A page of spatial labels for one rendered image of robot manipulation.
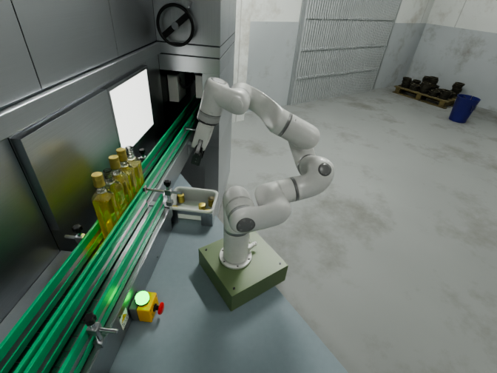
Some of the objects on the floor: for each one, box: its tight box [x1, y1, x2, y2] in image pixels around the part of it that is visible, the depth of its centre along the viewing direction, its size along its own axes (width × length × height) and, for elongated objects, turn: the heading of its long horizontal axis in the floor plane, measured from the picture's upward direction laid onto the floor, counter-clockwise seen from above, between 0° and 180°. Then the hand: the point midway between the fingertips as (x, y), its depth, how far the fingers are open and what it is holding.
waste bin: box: [449, 94, 481, 123], centre depth 495 cm, size 38×36×45 cm
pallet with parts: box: [392, 76, 465, 109], centre depth 598 cm, size 80×116×42 cm
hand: (197, 156), depth 103 cm, fingers open, 5 cm apart
